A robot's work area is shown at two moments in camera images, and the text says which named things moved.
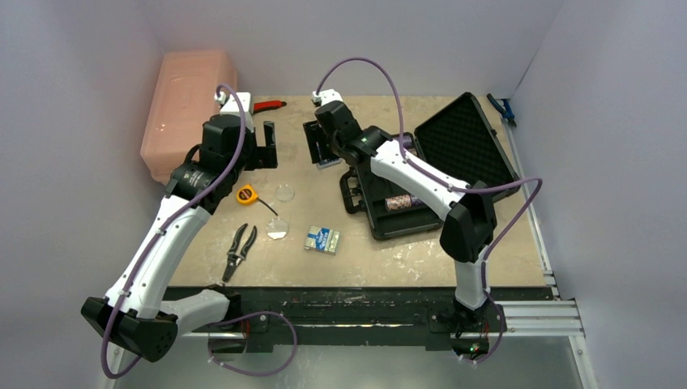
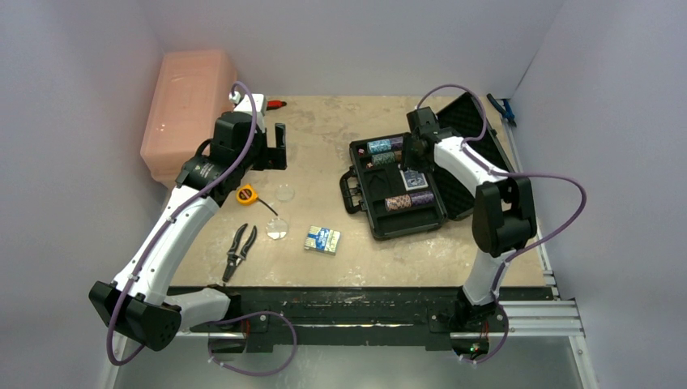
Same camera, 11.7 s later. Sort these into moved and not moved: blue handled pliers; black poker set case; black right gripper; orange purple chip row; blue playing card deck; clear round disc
Moved: black right gripper; blue playing card deck
Not moved: blue handled pliers; orange purple chip row; black poker set case; clear round disc
